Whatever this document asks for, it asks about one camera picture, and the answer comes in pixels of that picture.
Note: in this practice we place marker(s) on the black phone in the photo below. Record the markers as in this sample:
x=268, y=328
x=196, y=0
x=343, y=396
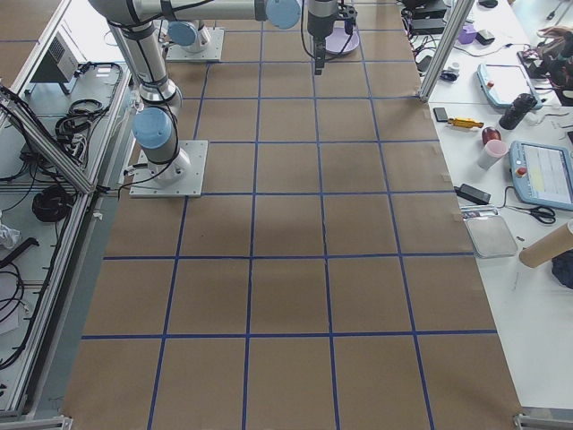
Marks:
x=440, y=114

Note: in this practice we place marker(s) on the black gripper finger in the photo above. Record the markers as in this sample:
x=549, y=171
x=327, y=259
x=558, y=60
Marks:
x=319, y=54

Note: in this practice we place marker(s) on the pink lidded white cup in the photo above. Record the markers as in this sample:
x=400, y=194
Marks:
x=492, y=152

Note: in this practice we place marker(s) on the black power adapter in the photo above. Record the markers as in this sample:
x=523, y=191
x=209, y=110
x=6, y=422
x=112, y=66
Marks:
x=472, y=194

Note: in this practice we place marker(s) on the upper blue teach pendant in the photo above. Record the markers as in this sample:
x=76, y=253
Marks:
x=501, y=84

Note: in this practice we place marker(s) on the diagonal aluminium strut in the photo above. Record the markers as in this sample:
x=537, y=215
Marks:
x=27, y=123

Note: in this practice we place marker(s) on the cardboard tube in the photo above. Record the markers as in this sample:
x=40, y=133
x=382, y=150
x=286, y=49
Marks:
x=553, y=244

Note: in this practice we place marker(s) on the blue teach pendant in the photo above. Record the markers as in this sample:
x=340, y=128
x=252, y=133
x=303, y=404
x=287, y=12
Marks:
x=501, y=84
x=541, y=174

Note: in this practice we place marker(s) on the purple box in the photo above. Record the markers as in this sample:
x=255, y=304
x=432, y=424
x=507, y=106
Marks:
x=467, y=34

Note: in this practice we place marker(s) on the black scissors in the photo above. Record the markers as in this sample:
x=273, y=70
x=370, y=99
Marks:
x=543, y=214

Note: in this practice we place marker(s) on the grey control box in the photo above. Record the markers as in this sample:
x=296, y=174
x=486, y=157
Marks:
x=58, y=66

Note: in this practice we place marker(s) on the dark red mouse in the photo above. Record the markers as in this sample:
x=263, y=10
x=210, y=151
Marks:
x=490, y=133

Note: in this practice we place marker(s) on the lower blue teach pendant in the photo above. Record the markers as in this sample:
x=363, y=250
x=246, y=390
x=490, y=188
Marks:
x=541, y=174

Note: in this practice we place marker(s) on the yellow utility knife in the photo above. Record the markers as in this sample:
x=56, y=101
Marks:
x=467, y=123

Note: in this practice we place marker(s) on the lavender plate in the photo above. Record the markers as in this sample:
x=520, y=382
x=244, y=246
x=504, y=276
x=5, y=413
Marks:
x=340, y=43

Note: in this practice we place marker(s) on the aluminium frame post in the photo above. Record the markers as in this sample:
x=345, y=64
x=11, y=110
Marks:
x=453, y=26

